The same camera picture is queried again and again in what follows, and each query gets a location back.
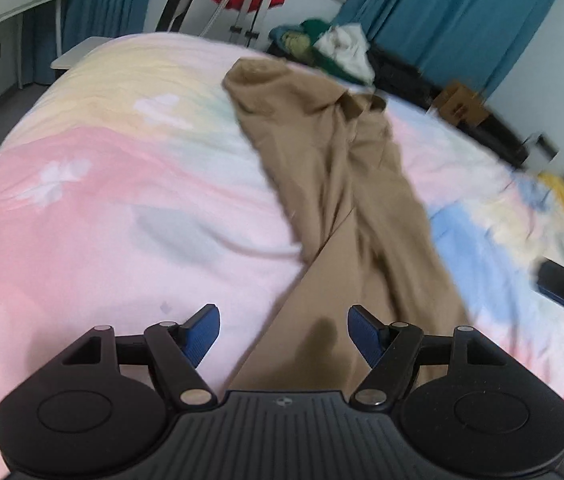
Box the tan t-shirt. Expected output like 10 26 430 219
223 58 468 393

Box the brown paper bag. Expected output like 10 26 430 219
432 80 490 127

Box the blue curtain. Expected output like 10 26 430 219
334 0 554 96
21 0 148 84

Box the pastel tie-dye bed cover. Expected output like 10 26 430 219
0 34 564 478

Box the wall power outlet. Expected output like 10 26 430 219
534 133 559 160

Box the black sofa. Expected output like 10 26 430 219
265 39 544 172

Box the pile of mixed clothes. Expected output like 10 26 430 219
267 18 433 97

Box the left blue curtain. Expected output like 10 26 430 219
21 0 148 84

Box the white bench at bed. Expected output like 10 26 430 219
50 36 110 72

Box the right blue curtain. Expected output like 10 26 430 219
334 0 554 96

